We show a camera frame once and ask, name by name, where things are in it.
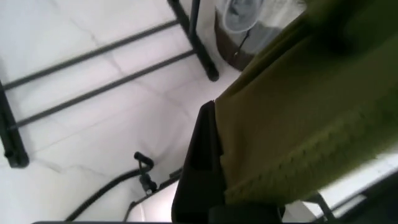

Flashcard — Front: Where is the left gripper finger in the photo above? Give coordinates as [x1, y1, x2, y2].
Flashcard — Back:
[170, 100, 227, 223]

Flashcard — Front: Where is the green printed shirt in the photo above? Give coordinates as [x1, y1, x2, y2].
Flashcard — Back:
[214, 0, 398, 206]

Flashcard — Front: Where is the white laundry basket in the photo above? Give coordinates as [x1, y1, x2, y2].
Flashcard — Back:
[213, 0, 307, 72]

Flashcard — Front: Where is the black clothes rack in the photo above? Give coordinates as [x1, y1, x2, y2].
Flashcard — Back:
[0, 0, 220, 169]

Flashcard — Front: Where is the black cable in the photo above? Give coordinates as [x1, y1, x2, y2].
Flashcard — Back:
[65, 151, 184, 222]

